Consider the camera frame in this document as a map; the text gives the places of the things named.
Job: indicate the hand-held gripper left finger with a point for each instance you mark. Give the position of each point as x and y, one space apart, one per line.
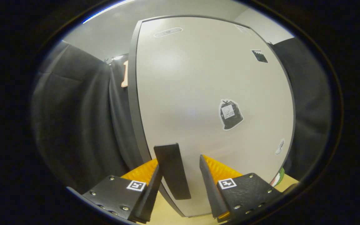
148 200

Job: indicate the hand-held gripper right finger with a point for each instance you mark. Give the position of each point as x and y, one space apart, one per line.
214 193

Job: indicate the dark grey shoe cabinet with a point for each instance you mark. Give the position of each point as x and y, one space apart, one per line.
132 93

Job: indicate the green striped object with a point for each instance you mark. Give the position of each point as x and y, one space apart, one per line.
279 178

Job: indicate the black backdrop cloth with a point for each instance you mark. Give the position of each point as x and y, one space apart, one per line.
80 118

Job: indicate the ceiling light panel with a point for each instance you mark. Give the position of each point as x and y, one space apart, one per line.
118 57

